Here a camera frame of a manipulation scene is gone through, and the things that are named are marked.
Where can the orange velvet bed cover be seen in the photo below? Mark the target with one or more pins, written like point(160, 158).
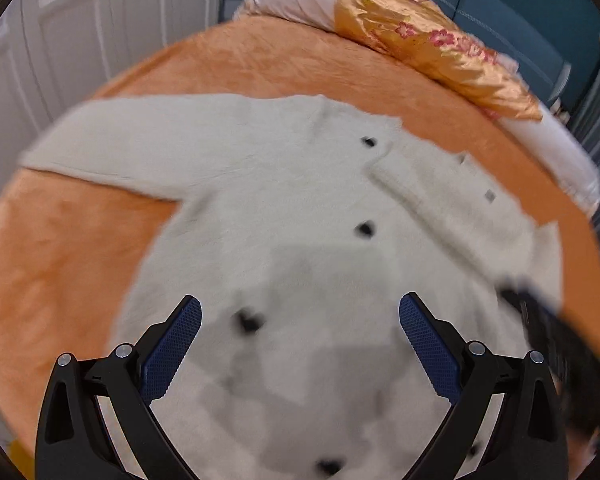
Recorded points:
point(69, 249)

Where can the dark bedside table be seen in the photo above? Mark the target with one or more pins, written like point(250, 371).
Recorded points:
point(227, 9)

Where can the white knit sweater black hearts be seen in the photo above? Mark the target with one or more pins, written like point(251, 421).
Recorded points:
point(303, 222)

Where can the white wardrobe doors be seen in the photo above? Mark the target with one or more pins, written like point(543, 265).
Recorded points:
point(56, 53)

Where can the white pillow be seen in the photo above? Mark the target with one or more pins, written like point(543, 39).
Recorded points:
point(548, 140)

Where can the orange floral satin cloth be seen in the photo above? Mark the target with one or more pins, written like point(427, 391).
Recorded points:
point(418, 34)

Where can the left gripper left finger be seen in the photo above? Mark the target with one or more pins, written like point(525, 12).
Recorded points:
point(73, 441)

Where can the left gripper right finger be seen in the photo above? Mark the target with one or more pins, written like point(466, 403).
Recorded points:
point(528, 440)

